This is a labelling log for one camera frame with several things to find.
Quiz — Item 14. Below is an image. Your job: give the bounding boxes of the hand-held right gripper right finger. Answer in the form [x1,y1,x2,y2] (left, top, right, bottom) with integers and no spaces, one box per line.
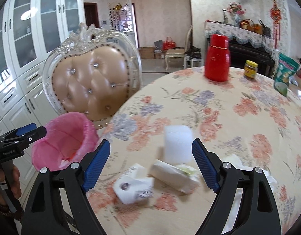
[192,138,282,235]

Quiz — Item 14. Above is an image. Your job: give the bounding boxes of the white glass-door cabinet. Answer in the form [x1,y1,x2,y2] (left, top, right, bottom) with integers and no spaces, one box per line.
[0,0,86,147]

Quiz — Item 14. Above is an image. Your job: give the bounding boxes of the red handbag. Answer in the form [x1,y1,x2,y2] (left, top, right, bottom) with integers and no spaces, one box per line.
[163,37,177,51]

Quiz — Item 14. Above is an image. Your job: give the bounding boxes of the dark wooden door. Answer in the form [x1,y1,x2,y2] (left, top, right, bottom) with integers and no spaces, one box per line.
[83,2,101,28]

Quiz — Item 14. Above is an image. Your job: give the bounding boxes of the floral lace piano cover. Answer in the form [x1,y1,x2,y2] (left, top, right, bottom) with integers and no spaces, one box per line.
[205,21,279,52]

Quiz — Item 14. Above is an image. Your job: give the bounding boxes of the brown cardboard box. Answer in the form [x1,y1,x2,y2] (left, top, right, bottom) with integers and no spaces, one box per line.
[138,46,157,60]

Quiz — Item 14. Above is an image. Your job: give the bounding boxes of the red knot wall hanging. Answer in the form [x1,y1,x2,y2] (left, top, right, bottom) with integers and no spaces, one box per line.
[270,0,283,49]

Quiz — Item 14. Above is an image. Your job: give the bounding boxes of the flower vase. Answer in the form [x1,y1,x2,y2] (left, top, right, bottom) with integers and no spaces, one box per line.
[226,2,246,27]

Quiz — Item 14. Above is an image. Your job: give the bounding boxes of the green snack bag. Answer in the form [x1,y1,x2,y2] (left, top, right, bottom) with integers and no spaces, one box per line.
[274,52,300,97]

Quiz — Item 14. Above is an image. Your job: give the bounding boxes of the brown woven basket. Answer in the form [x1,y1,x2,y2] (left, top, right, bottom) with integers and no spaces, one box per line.
[240,19,255,32]

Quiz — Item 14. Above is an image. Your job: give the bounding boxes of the yellow-lid jar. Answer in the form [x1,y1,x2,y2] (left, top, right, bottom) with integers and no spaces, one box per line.
[244,60,259,81]

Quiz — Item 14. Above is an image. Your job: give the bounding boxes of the person's left hand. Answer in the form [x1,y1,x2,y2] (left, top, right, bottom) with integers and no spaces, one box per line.
[0,163,22,216]

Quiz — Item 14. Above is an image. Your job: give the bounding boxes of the black piano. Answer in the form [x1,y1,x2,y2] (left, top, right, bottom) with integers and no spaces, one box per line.
[228,40,276,77]

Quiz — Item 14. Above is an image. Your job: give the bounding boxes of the white foam piece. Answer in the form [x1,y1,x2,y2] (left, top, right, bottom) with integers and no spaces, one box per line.
[163,125,194,164]

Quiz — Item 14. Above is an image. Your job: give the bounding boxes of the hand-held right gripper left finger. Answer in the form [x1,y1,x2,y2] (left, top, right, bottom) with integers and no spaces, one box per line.
[21,139,111,235]

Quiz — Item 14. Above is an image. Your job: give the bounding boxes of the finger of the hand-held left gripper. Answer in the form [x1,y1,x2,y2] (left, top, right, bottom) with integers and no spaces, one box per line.
[1,124,37,140]
[0,126,47,150]

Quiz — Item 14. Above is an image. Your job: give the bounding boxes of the dark handbag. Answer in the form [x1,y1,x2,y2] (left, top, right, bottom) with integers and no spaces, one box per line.
[258,20,272,37]

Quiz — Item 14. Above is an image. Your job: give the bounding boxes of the white dining chair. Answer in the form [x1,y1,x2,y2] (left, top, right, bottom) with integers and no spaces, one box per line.
[183,26,203,69]

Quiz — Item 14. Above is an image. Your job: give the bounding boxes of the red thermos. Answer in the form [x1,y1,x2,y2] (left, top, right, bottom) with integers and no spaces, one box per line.
[205,34,231,82]

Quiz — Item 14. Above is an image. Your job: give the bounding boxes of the pink-lined trash bin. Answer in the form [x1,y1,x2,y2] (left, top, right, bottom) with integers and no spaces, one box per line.
[31,112,99,172]

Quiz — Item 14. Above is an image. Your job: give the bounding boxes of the beige tufted dining chair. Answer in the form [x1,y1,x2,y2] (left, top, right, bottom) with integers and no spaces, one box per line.
[42,23,142,130]

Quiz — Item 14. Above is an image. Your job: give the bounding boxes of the cream upholstered stool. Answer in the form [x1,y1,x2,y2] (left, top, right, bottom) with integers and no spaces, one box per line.
[164,48,186,70]

